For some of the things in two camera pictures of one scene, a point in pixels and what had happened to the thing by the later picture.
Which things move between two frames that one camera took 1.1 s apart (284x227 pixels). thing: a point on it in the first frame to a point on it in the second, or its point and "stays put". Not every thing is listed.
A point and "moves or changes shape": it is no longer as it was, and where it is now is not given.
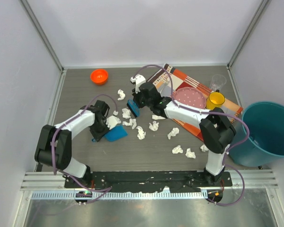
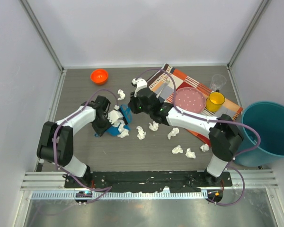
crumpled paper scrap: (174, 131) stays put
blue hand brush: (133, 107) moves or changes shape
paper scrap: (132, 122) to (123, 132)
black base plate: (173, 181) stays put
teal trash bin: (271, 139) stays put
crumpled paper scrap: (204, 148) stays put
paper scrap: (126, 113) moves or changes shape
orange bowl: (99, 76) stays put
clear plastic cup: (217, 81) stays put
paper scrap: (122, 95) stays put
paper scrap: (141, 134) stays put
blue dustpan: (115, 133) moves or changes shape
